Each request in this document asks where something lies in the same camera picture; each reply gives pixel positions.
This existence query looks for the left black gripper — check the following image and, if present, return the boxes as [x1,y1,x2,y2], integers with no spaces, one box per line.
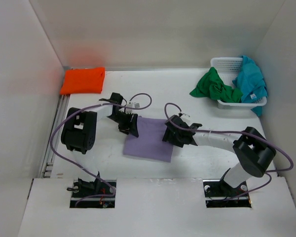
[108,112,138,138]

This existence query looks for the lavender t shirt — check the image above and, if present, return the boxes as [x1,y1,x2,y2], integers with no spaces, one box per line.
[123,117,173,163]

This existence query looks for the orange t shirt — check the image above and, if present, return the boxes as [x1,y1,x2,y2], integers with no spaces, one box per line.
[60,67,106,95]

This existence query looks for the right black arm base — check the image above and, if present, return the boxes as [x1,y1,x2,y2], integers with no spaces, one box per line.
[203,179,251,208]

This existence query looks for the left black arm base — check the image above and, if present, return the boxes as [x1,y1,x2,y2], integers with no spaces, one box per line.
[67,178,116,209]

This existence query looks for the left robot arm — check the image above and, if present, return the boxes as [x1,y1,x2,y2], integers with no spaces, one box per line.
[61,92,139,197]

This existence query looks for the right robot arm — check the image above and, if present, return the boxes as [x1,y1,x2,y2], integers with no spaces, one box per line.
[163,114,276,196]

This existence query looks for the green t shirt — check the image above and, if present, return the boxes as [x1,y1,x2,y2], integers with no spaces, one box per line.
[189,67,243,103]

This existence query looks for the white laundry basket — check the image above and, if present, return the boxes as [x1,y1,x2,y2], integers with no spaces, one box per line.
[210,57,267,110]

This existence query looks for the teal t shirt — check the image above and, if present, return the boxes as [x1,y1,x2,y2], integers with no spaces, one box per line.
[232,55,268,104]

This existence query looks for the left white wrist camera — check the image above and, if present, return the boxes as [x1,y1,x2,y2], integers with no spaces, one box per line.
[126,102,140,110]

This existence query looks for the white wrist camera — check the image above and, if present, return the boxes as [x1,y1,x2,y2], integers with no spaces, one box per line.
[179,113,190,119]
[126,102,140,110]

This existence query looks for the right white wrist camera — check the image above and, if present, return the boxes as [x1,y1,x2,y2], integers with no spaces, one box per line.
[179,113,190,119]

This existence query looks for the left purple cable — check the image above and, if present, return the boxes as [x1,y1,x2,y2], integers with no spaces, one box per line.
[50,92,153,207]

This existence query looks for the purple cable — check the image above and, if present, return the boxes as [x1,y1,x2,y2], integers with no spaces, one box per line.
[50,92,153,207]
[164,102,295,201]

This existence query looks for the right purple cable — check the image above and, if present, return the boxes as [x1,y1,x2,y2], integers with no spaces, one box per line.
[164,102,295,201]

